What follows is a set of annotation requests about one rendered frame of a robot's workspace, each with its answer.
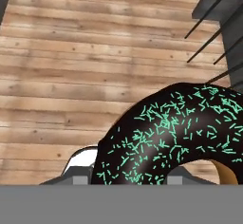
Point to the white round object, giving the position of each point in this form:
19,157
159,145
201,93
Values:
83,158

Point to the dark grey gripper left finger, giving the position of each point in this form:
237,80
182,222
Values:
79,177

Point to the chocolate donut with green sprinkles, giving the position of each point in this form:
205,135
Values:
164,129

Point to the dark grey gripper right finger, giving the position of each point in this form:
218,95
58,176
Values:
183,177

